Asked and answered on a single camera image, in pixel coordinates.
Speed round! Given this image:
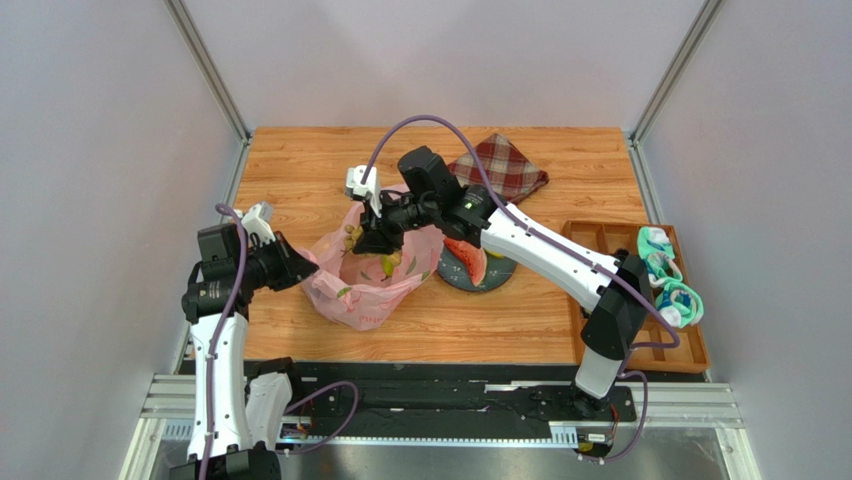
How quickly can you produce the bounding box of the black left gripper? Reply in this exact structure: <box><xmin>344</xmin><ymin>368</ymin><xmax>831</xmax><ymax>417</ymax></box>
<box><xmin>235</xmin><ymin>231</ymin><xmax>319</xmax><ymax>292</ymax></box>

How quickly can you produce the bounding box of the pink plastic bag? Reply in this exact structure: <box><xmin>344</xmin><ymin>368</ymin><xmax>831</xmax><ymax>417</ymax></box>
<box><xmin>298</xmin><ymin>202</ymin><xmax>444</xmax><ymax>331</ymax></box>

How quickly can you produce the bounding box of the fake watermelon slice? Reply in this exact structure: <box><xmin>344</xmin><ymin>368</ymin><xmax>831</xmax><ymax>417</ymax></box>
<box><xmin>444</xmin><ymin>237</ymin><xmax>488</xmax><ymax>287</ymax></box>

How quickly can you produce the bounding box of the fake grape bunch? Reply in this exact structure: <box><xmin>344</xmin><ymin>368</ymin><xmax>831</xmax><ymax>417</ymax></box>
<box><xmin>342</xmin><ymin>224</ymin><xmax>402</xmax><ymax>270</ymax></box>

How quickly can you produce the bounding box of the yellow green fake mango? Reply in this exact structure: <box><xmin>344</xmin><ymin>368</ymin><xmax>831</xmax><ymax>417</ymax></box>
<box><xmin>483</xmin><ymin>249</ymin><xmax>506</xmax><ymax>258</ymax></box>

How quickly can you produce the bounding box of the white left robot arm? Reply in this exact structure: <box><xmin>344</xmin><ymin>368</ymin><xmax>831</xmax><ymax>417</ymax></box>
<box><xmin>168</xmin><ymin>220</ymin><xmax>318</xmax><ymax>479</ymax></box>

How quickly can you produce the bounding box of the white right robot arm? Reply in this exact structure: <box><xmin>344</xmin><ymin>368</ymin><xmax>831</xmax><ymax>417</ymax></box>
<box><xmin>345</xmin><ymin>147</ymin><xmax>653</xmax><ymax>400</ymax></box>

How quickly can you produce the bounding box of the green fake fruit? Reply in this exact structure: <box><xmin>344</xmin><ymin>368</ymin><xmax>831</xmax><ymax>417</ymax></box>
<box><xmin>381</xmin><ymin>253</ymin><xmax>401</xmax><ymax>279</ymax></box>

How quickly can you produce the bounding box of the red plaid cloth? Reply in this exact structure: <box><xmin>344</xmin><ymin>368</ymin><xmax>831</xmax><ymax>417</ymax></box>
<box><xmin>448</xmin><ymin>134</ymin><xmax>550</xmax><ymax>204</ymax></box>

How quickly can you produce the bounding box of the upper green white sock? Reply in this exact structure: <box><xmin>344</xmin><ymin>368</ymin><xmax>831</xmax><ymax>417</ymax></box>
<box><xmin>637</xmin><ymin>226</ymin><xmax>684</xmax><ymax>288</ymax></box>

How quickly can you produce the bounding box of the green white sock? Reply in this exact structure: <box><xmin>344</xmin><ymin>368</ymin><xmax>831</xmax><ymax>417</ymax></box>
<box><xmin>655</xmin><ymin>281</ymin><xmax>705</xmax><ymax>328</ymax></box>
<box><xmin>637</xmin><ymin>226</ymin><xmax>684</xmax><ymax>288</ymax></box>

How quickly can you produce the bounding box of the wooden compartment tray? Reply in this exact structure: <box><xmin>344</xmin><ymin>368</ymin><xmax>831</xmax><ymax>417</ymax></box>
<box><xmin>562</xmin><ymin>221</ymin><xmax>711</xmax><ymax>374</ymax></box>

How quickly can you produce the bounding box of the lower green white sock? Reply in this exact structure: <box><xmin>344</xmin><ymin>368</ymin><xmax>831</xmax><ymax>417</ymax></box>
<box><xmin>655</xmin><ymin>281</ymin><xmax>705</xmax><ymax>328</ymax></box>

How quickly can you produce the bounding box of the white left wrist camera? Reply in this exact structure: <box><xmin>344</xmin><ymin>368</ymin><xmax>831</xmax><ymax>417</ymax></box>
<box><xmin>241</xmin><ymin>201</ymin><xmax>276</xmax><ymax>248</ymax></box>

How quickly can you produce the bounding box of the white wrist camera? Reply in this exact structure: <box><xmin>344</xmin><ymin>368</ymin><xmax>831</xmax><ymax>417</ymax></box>
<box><xmin>241</xmin><ymin>201</ymin><xmax>276</xmax><ymax>248</ymax></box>
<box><xmin>344</xmin><ymin>165</ymin><xmax>381</xmax><ymax>217</ymax></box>

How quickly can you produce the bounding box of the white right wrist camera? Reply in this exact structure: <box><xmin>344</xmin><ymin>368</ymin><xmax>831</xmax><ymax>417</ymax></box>
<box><xmin>344</xmin><ymin>165</ymin><xmax>381</xmax><ymax>217</ymax></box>

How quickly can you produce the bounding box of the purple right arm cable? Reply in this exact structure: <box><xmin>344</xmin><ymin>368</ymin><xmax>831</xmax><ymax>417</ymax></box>
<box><xmin>359</xmin><ymin>114</ymin><xmax>682</xmax><ymax>465</ymax></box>

